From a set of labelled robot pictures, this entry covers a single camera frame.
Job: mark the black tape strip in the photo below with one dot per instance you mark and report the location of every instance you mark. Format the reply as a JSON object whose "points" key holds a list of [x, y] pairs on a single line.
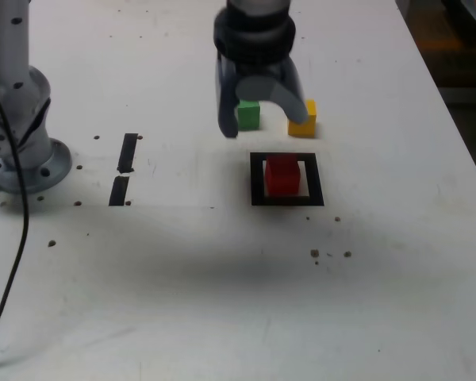
{"points": [[126, 152]]}

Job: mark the green cube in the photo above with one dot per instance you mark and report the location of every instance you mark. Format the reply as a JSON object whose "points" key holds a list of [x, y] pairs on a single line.
{"points": [[249, 117]]}

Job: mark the black tape square outline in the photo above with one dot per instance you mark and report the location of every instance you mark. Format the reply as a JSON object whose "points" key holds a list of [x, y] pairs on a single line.
{"points": [[257, 178]]}

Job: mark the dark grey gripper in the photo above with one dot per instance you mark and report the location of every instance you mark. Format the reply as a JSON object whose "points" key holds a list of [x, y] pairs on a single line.
{"points": [[259, 70]]}

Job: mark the yellow cube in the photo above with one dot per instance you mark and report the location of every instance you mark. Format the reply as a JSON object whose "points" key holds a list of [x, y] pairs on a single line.
{"points": [[301, 129]]}

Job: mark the red cube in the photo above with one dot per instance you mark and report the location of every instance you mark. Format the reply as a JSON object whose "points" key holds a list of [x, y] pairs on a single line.
{"points": [[281, 180]]}

